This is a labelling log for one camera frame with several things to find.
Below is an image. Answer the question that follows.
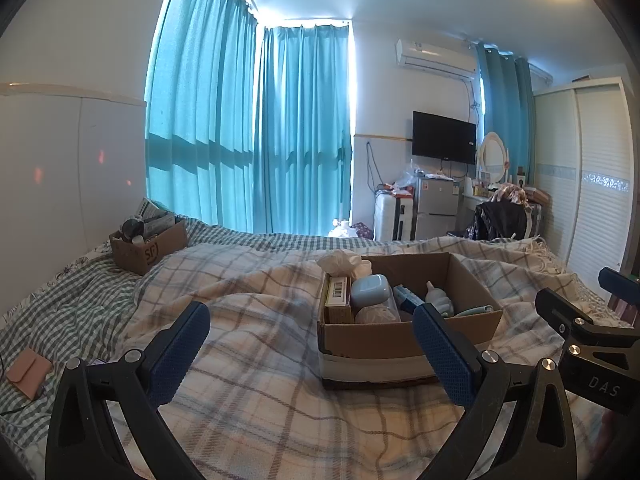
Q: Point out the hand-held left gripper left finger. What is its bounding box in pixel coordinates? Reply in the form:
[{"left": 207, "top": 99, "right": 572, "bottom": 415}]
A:
[{"left": 45, "top": 301, "right": 212, "bottom": 480}]

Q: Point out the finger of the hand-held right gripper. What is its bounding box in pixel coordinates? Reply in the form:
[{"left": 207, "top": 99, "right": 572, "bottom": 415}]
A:
[
  {"left": 535, "top": 287, "right": 640, "bottom": 348},
  {"left": 598, "top": 266, "right": 640, "bottom": 311}
]

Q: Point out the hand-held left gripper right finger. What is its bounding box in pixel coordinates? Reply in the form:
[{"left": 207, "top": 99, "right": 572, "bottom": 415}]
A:
[{"left": 412, "top": 302, "right": 581, "bottom": 480}]

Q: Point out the small white bottle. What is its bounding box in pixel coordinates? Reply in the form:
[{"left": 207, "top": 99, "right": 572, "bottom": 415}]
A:
[{"left": 425, "top": 280, "right": 456, "bottom": 317}]

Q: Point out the blue tube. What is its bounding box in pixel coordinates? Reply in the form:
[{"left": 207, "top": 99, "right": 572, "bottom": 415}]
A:
[{"left": 392, "top": 285, "right": 426, "bottom": 318}]

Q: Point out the large cardboard box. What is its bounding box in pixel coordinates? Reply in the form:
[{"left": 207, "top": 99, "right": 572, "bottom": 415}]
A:
[{"left": 317, "top": 251, "right": 504, "bottom": 391}]

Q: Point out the light blue case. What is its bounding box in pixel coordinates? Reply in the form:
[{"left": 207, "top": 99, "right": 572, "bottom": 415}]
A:
[{"left": 350, "top": 274, "right": 396, "bottom": 311}]

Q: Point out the beige medicine box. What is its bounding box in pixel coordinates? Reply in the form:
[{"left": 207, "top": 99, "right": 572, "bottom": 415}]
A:
[{"left": 322, "top": 272, "right": 353, "bottom": 325}]

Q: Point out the white tissue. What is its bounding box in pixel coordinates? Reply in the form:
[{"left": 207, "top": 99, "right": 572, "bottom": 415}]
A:
[{"left": 316, "top": 249, "right": 362, "bottom": 277}]

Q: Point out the plaid fringed blanket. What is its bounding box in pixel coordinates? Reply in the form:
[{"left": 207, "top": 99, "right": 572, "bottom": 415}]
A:
[{"left": 85, "top": 237, "right": 621, "bottom": 480}]

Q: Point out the small cardboard box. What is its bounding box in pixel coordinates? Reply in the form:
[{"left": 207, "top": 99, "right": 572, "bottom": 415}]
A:
[{"left": 109, "top": 220, "right": 188, "bottom": 277}]

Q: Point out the black jacket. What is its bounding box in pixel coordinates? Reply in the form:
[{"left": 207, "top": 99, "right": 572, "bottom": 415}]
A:
[{"left": 467, "top": 201, "right": 531, "bottom": 241}]

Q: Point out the green checkered bed sheet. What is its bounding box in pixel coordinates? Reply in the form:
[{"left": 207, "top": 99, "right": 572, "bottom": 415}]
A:
[{"left": 0, "top": 217, "right": 401, "bottom": 466}]

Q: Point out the patterned cloth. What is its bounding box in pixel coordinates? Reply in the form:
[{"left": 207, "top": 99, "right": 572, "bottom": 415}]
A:
[{"left": 492, "top": 183, "right": 528, "bottom": 206}]

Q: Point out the white sliding wardrobe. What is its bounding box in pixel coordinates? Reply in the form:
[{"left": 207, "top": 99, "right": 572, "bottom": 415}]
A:
[{"left": 532, "top": 76, "right": 636, "bottom": 291}]

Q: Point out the dark round object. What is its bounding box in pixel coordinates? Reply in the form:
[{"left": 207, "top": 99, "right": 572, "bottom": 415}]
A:
[{"left": 121, "top": 217, "right": 146, "bottom": 243}]

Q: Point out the white green packet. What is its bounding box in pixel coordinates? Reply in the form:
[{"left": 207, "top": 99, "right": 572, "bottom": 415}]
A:
[{"left": 136, "top": 198, "right": 177, "bottom": 238}]

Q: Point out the silver small fridge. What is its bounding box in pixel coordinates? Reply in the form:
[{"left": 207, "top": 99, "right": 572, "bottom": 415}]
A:
[{"left": 415, "top": 177, "right": 462, "bottom": 241}]

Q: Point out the pink wallet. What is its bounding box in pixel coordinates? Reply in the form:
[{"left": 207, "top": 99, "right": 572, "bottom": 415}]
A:
[{"left": 6, "top": 346, "right": 53, "bottom": 401}]

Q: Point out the white suitcase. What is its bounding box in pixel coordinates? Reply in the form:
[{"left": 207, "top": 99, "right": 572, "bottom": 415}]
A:
[{"left": 374, "top": 194, "right": 417, "bottom": 242}]

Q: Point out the white plastic bag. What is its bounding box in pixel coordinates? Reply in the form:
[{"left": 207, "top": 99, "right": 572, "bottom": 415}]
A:
[{"left": 327, "top": 218, "right": 358, "bottom": 238}]

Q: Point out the oval white mirror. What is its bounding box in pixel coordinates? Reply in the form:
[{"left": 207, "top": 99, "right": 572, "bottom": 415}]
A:
[{"left": 477, "top": 131, "right": 510, "bottom": 183}]

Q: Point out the clear plastic bag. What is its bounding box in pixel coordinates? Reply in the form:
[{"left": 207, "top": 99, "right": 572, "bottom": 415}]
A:
[{"left": 392, "top": 160, "right": 426, "bottom": 193}]

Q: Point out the narrow teal curtain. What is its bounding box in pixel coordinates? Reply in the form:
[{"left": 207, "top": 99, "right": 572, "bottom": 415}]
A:
[{"left": 475, "top": 42, "right": 536, "bottom": 181}]

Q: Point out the wide teal window curtain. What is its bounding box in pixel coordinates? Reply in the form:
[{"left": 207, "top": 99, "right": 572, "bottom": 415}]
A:
[{"left": 145, "top": 0, "right": 258, "bottom": 233}]

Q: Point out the white air conditioner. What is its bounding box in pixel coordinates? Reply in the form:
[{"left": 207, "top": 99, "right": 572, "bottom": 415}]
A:
[{"left": 395, "top": 37, "right": 479, "bottom": 79}]

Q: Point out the black wall television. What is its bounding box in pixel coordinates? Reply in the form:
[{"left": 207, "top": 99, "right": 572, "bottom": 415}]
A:
[{"left": 412, "top": 111, "right": 477, "bottom": 165}]

